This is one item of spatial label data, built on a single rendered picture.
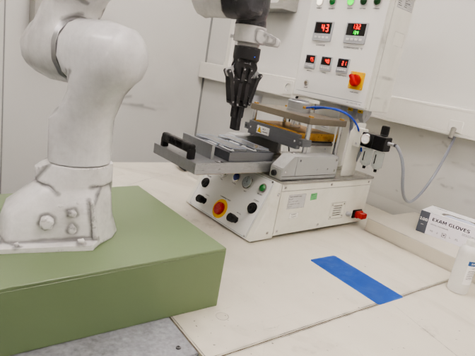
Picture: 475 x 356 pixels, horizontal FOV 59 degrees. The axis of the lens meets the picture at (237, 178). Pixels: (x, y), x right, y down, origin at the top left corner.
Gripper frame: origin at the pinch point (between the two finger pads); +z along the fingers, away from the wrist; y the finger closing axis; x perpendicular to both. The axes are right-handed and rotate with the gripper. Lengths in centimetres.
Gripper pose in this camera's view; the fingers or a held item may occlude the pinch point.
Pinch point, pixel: (236, 117)
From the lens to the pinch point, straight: 124.5
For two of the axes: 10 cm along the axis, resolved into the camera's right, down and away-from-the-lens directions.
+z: -1.6, 9.5, 2.5
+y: -7.8, 0.3, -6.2
